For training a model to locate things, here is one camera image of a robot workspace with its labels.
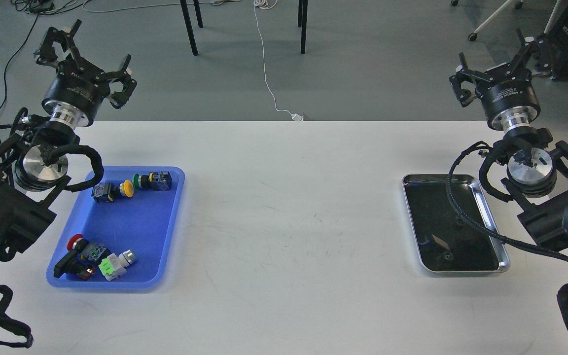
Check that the side right gripper finger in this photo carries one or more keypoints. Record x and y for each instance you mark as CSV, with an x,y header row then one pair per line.
x,y
464,74
533,47

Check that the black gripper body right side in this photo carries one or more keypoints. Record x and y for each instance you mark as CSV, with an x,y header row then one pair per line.
x,y
507,93

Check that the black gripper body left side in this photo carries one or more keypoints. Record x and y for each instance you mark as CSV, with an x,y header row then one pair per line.
x,y
76,85

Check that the white caster chair base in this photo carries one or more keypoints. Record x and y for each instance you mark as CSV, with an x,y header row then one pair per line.
x,y
518,4

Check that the black chair leg left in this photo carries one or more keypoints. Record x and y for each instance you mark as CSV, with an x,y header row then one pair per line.
x,y
188,23

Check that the black chair leg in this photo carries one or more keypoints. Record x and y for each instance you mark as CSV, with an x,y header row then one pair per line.
x,y
188,23
302,23

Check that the blue plastic tray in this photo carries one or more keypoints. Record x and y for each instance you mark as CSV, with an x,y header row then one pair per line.
x,y
144,224

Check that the red emergency stop button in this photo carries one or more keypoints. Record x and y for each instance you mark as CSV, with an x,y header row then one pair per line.
x,y
82,258

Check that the metal tray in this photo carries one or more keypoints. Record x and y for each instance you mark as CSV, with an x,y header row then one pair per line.
x,y
447,245

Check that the black chair leg right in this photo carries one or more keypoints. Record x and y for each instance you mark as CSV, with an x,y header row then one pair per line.
x,y
302,23

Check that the green push button switch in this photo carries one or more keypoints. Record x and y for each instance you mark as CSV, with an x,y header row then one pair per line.
x,y
153,181

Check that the yellow push button switch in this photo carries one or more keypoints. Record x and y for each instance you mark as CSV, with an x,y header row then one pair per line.
x,y
109,192

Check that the white green selector switch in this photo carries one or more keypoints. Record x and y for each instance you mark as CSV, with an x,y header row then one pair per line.
x,y
114,266

